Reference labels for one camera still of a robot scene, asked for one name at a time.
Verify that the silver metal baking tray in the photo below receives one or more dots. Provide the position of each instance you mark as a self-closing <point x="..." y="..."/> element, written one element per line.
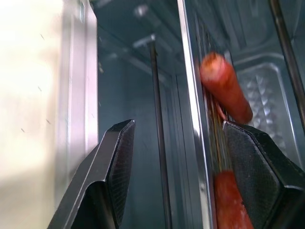
<point x="202" y="124"/>

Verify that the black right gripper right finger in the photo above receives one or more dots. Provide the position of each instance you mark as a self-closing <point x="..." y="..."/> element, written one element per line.
<point x="259" y="171"/>

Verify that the dark oven heating rod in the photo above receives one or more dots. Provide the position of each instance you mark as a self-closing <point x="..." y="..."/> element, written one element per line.
<point x="287" y="47"/>
<point x="160" y="133"/>

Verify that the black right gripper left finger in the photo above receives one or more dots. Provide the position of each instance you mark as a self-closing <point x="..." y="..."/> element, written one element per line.
<point x="95" y="171"/>

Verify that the silver toaster oven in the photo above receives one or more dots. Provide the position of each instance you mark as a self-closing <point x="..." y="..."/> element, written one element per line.
<point x="133" y="83"/>

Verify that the red sausage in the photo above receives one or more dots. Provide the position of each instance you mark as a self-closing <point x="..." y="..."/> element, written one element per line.
<point x="226" y="88"/>
<point x="230" y="202"/>

